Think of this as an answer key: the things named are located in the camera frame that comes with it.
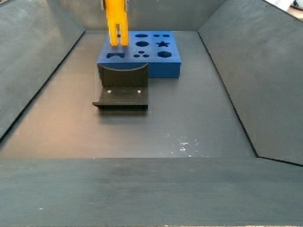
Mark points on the black curved holder stand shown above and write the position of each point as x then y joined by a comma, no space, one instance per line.
124,88

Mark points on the yellow double-square peg block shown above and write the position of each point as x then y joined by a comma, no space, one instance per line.
117,21

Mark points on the blue foam shape board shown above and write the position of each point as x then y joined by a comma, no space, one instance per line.
152,48

